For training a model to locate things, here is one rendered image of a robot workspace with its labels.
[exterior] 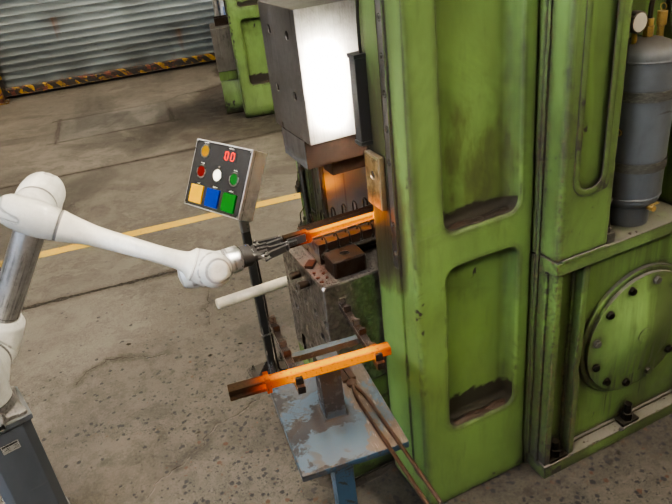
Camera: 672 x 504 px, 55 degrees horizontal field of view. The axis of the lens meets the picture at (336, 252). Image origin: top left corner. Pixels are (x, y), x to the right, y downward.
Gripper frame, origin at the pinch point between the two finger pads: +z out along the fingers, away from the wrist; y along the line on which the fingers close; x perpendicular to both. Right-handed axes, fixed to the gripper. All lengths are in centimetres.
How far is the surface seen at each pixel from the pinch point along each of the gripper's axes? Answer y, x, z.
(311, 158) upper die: 7.4, 30.2, 7.5
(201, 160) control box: -66, 13, -13
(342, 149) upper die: 7.3, 30.2, 18.6
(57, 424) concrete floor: -80, -98, -106
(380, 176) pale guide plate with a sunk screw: 33.4, 29.4, 18.3
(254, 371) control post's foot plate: -64, -99, -13
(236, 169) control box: -46.9, 12.2, -4.2
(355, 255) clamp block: 19.0, -2.5, 13.5
